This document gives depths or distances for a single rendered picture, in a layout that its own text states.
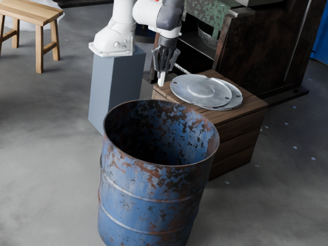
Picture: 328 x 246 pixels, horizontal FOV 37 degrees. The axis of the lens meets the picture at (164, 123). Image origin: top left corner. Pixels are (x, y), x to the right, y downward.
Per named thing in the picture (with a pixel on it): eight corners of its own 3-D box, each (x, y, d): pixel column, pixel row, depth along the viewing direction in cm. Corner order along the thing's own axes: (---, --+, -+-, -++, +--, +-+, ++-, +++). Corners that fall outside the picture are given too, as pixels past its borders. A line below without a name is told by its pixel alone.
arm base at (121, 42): (102, 60, 221) (105, 30, 214) (82, 42, 233) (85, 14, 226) (143, 53, 234) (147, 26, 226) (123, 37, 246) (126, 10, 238)
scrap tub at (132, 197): (133, 284, 177) (153, 181, 151) (71, 213, 202) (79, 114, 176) (215, 239, 202) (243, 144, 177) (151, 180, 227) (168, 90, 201)
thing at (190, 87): (236, 86, 239) (237, 85, 239) (223, 113, 215) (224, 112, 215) (180, 70, 244) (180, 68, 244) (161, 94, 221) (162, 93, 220)
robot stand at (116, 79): (104, 138, 249) (113, 57, 225) (87, 119, 261) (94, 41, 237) (134, 130, 259) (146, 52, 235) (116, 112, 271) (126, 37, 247)
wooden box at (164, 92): (194, 188, 227) (210, 125, 208) (143, 145, 249) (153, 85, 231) (250, 162, 252) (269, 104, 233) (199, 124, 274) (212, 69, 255)
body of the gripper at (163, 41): (162, 38, 201) (158, 59, 206) (181, 38, 204) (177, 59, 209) (156, 30, 207) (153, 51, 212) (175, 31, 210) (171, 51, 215)
